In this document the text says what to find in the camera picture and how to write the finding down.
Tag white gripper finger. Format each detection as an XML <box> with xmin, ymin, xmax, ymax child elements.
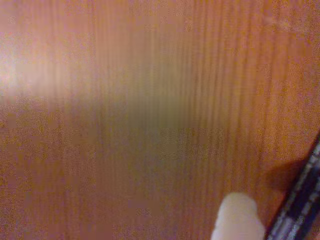
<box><xmin>211</xmin><ymin>192</ymin><xmax>266</xmax><ymax>240</ymax></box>

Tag black pen with red end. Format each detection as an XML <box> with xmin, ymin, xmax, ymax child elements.
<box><xmin>264</xmin><ymin>132</ymin><xmax>320</xmax><ymax>240</ymax></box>

